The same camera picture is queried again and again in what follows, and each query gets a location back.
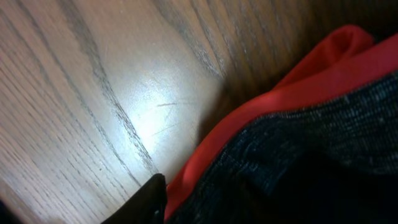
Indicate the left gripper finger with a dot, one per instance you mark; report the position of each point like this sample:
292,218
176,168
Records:
146,206

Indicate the black leggings red waistband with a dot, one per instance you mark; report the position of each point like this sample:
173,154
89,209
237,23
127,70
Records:
320,147

